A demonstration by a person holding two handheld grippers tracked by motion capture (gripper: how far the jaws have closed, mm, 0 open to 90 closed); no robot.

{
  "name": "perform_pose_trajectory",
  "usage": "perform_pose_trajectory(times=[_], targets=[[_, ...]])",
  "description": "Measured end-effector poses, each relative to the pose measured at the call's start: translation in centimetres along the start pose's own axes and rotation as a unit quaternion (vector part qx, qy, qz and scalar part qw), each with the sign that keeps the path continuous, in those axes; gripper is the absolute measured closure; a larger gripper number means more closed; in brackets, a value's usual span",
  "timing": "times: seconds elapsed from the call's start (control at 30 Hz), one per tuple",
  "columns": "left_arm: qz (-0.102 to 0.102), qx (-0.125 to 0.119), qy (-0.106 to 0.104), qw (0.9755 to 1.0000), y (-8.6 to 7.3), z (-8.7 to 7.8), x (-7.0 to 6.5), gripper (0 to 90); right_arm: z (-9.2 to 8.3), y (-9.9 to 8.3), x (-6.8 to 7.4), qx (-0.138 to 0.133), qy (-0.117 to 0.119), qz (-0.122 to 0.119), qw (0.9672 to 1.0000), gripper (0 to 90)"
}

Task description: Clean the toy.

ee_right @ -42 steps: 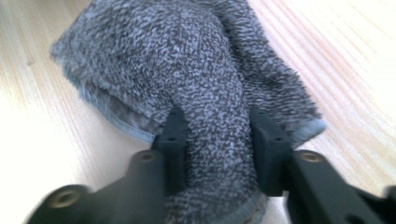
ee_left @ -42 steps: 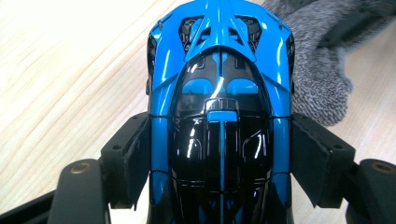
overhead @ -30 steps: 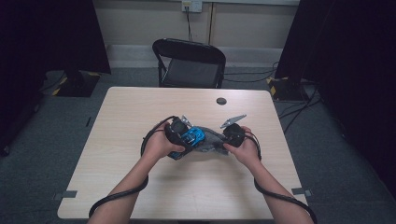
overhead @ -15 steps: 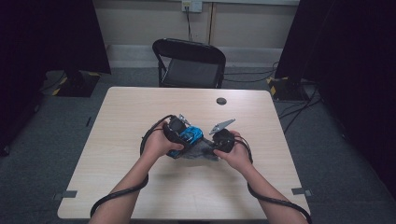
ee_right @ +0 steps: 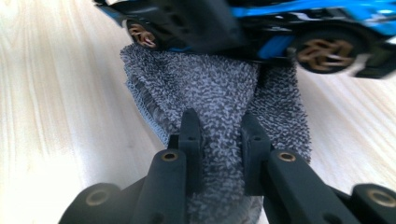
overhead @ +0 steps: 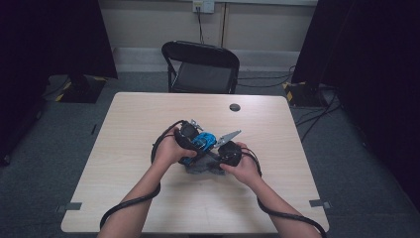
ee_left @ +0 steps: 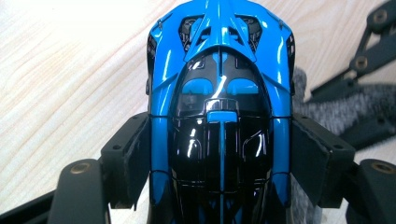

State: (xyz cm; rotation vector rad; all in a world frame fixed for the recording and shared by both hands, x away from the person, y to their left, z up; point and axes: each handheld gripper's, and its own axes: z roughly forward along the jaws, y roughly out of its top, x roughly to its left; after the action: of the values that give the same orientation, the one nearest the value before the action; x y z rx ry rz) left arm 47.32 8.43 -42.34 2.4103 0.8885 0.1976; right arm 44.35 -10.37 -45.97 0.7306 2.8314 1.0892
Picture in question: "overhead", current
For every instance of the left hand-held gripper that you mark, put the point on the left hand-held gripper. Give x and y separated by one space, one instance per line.
186 134

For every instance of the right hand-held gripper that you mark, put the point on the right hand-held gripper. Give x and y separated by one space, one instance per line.
230 153

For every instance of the blue toy car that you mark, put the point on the blue toy car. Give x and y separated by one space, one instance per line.
202 142

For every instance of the grey towel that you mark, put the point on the grey towel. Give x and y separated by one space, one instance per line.
204 167

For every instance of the person's right hand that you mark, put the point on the person's right hand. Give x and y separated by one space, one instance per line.
246 170

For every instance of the person's left hand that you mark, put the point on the person's left hand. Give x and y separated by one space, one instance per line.
171 152

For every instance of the black folding chair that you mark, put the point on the black folding chair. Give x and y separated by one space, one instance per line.
201 77

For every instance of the black yellow-striped stand base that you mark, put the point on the black yellow-striped stand base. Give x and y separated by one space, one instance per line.
303 95
82 91

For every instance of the grey tape strip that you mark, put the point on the grey tape strip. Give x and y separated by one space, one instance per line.
319 203
70 207

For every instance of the black curtain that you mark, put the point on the black curtain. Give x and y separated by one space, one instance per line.
49 39
373 66

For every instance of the white wall socket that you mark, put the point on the white wall socket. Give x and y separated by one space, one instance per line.
204 6

